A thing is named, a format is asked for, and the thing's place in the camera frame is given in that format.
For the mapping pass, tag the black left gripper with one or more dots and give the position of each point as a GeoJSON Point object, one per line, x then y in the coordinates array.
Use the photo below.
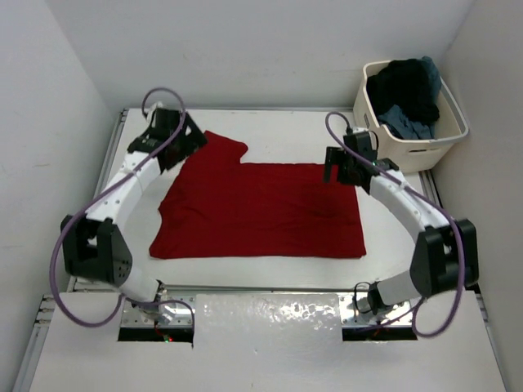
{"type": "Point", "coordinates": [180, 144]}

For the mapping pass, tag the white front cover panel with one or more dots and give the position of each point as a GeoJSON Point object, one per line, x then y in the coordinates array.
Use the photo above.
{"type": "Point", "coordinates": [268, 343]}

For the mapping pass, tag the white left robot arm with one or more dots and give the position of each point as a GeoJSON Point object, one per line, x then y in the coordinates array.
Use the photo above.
{"type": "Point", "coordinates": [94, 247]}

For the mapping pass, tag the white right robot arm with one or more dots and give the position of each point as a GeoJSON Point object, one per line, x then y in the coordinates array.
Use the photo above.
{"type": "Point", "coordinates": [445, 255]}

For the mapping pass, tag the red t shirt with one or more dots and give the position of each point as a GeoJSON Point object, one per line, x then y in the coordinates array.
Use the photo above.
{"type": "Point", "coordinates": [220, 207]}

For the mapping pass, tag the cream plastic laundry basket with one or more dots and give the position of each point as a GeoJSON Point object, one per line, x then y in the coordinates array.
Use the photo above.
{"type": "Point", "coordinates": [411, 145]}

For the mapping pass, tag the teal t shirt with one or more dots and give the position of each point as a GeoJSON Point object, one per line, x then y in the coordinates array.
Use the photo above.
{"type": "Point", "coordinates": [405, 129]}

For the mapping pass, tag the black t shirt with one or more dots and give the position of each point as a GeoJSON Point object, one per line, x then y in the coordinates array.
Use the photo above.
{"type": "Point", "coordinates": [409, 85]}

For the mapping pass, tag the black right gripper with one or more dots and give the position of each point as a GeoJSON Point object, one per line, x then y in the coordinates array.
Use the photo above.
{"type": "Point", "coordinates": [341, 167]}

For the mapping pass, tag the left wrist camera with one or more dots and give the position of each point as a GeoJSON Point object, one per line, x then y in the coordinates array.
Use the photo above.
{"type": "Point", "coordinates": [149, 113]}

